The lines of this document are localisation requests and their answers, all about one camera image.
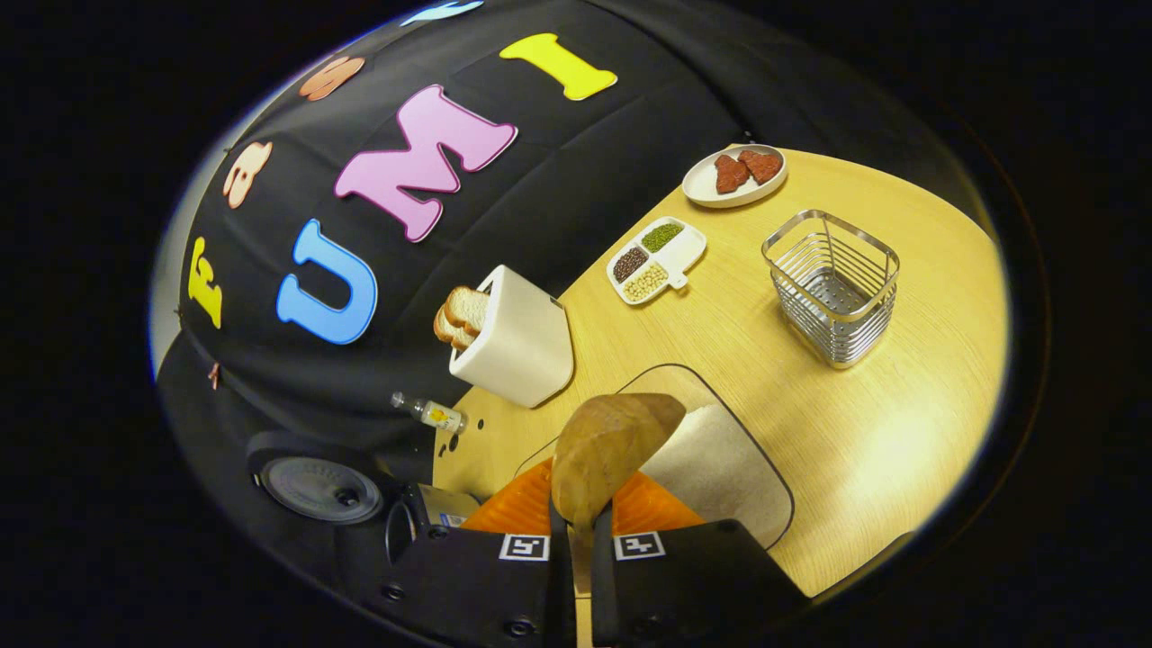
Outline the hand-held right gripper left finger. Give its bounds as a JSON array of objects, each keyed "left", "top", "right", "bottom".
[{"left": 355, "top": 457, "right": 577, "bottom": 648}]

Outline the metal wire chopstick holder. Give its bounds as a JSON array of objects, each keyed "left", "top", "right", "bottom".
[{"left": 761, "top": 210, "right": 901, "bottom": 370}]

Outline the heap of pale soybeans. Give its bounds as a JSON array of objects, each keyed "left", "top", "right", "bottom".
[{"left": 623, "top": 262, "right": 671, "bottom": 302}]

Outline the round white plate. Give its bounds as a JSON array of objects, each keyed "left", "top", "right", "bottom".
[{"left": 681, "top": 144, "right": 788, "bottom": 210}]

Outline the wooden spoon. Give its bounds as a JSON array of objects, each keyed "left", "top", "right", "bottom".
[{"left": 551, "top": 392, "right": 687, "bottom": 545}]

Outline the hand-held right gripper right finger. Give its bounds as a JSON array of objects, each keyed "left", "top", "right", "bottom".
[{"left": 589, "top": 470, "right": 811, "bottom": 648}]

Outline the toast bread slice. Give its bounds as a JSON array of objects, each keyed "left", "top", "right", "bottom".
[
  {"left": 445, "top": 286, "right": 491, "bottom": 336},
  {"left": 433, "top": 306, "right": 476, "bottom": 352}
]

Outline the white toaster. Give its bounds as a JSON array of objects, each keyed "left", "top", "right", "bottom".
[{"left": 448, "top": 265, "right": 575, "bottom": 410}]

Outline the white divided dish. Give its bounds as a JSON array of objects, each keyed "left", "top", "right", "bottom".
[{"left": 607, "top": 216, "right": 707, "bottom": 307}]

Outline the small glass bottle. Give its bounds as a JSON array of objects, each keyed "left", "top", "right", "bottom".
[{"left": 391, "top": 391, "right": 469, "bottom": 436}]

